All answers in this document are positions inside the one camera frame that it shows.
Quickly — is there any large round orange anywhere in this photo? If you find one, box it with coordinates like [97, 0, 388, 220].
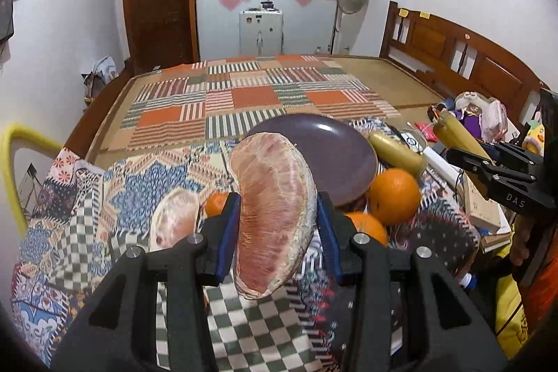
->
[367, 168, 422, 227]

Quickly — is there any large orange with stem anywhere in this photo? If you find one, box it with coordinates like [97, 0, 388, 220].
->
[345, 212, 389, 246]

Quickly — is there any small tangerine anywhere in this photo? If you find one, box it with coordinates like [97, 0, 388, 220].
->
[204, 192, 229, 217]

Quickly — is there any large pomelo segment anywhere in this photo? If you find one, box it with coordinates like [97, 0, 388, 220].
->
[229, 132, 318, 300]

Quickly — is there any person right hand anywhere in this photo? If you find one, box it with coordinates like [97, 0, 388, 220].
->
[510, 219, 533, 266]

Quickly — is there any wooden bed headboard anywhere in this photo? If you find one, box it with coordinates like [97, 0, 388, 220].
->
[379, 1, 546, 127]

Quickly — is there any small pomelo segment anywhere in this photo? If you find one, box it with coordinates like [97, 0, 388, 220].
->
[149, 188, 199, 252]

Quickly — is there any dark purple plate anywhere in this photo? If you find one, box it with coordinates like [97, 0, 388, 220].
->
[248, 113, 378, 207]

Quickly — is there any patterned patchwork cloth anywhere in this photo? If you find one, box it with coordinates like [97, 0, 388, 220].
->
[10, 116, 481, 372]

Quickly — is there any standing electric fan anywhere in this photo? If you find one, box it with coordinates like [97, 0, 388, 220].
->
[330, 0, 369, 55]

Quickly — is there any striped patchwork blanket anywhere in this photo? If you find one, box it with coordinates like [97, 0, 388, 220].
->
[101, 55, 399, 152]

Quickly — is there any yellow foam tube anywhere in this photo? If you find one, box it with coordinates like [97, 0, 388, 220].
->
[1, 122, 62, 236]

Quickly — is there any white appliance box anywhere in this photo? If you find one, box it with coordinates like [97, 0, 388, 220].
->
[239, 8, 284, 58]

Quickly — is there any clothes pile by door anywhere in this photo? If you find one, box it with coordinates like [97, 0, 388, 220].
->
[81, 56, 119, 107]

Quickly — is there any small wall monitor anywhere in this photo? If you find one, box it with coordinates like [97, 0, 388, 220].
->
[0, 0, 14, 45]

